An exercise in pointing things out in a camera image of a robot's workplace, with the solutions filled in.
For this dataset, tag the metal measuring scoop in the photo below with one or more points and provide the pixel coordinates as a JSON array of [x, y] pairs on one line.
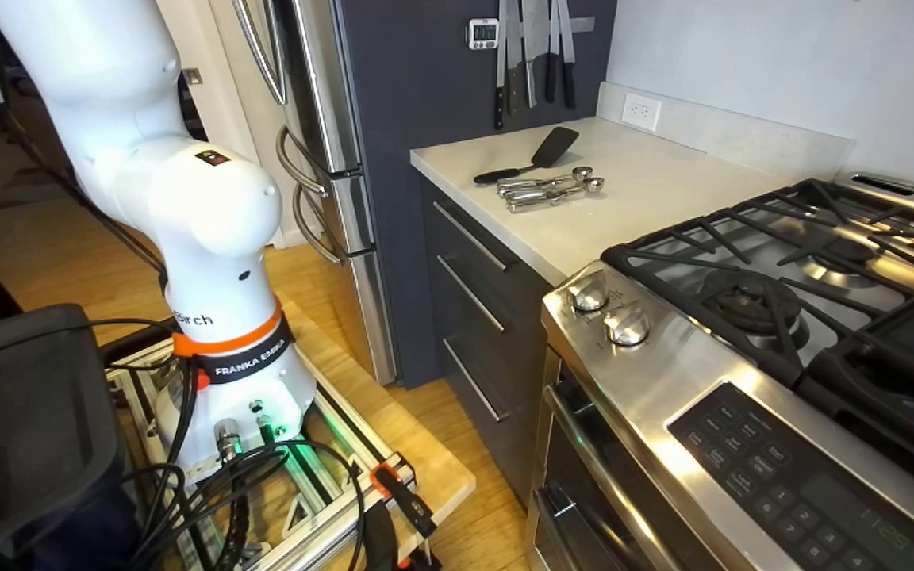
[[541, 181], [563, 194]]

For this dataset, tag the black spatula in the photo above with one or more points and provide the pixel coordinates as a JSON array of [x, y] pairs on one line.
[[554, 146]]

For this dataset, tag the dark grey tall side panel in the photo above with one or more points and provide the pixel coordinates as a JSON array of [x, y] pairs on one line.
[[404, 96]]

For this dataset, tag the silver stove knob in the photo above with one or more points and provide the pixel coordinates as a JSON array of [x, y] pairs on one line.
[[589, 298], [627, 327]]

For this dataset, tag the black plastic case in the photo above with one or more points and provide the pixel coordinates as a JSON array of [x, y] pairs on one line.
[[24, 424]]

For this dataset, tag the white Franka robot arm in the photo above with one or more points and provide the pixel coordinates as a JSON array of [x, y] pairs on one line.
[[160, 178]]

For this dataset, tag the stainless steel refrigerator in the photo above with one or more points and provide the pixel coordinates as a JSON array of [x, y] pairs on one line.
[[315, 128]]

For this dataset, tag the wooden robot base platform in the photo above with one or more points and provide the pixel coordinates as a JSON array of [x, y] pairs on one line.
[[413, 444]]

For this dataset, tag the white wall outlet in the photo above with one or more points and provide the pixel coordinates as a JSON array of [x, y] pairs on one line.
[[642, 113]]

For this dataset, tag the orange and black clamp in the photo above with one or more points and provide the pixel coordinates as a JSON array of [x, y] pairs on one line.
[[402, 503]]

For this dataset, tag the black stove griddle plate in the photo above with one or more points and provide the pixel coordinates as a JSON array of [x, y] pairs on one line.
[[903, 360]]

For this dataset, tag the stainless steel gas stove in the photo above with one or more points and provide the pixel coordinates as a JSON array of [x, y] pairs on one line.
[[690, 368]]

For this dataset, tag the white digital kitchen timer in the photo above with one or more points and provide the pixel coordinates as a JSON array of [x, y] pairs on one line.
[[482, 34]]

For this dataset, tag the dark grey drawer cabinet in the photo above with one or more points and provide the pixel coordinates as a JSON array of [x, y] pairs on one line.
[[476, 317]]

